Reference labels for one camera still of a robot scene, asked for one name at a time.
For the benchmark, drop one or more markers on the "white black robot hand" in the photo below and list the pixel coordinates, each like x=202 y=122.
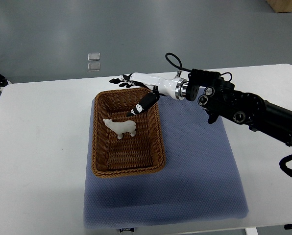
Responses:
x=158 y=86

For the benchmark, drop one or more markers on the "white bear figurine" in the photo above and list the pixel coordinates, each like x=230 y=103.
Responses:
x=121 y=127

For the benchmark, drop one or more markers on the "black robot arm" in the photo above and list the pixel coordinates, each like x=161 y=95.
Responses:
x=219 y=97

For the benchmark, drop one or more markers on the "brown wicker basket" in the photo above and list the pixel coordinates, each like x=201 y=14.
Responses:
x=127 y=132

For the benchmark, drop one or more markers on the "upper silver floor plate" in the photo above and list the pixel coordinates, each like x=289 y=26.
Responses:
x=94 y=56

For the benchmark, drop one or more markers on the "blue quilted mat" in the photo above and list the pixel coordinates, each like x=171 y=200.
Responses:
x=177 y=168

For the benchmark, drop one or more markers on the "wooden box corner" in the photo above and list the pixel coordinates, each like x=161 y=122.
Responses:
x=280 y=6

